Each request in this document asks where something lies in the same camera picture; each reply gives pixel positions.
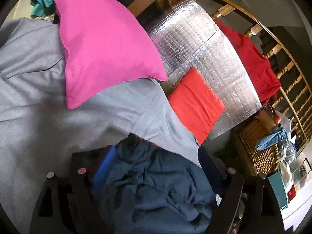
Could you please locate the red fleece blanket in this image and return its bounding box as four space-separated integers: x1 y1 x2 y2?
214 19 282 108

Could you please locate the grey blanket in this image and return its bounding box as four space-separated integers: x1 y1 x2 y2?
0 17 203 234

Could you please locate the orange-red pillow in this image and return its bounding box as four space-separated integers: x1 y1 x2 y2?
168 66 226 146

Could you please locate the large wicker basket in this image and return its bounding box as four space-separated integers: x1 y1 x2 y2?
239 116 280 176

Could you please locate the wooden stair railing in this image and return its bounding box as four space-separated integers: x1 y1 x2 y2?
190 0 312 152

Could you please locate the clear plastic storage box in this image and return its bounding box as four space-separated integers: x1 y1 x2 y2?
290 151 312 193

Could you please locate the silver foil insulation mat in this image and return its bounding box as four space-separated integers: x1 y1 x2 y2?
145 0 263 141

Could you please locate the light blue cloth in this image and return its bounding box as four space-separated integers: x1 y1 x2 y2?
255 126 288 152

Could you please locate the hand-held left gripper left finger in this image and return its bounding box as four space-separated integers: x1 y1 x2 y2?
29 146 117 234

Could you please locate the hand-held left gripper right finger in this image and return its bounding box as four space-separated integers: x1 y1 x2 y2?
197 146 286 234

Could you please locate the teal cardboard box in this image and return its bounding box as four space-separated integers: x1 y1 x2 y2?
268 173 289 210

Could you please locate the pink pillow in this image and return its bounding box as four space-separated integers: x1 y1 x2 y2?
52 0 168 110

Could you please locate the navy blue puffer jacket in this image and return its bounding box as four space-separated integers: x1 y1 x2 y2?
97 133 223 234

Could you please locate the clear plastic bag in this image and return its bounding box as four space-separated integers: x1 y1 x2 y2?
278 136 297 162

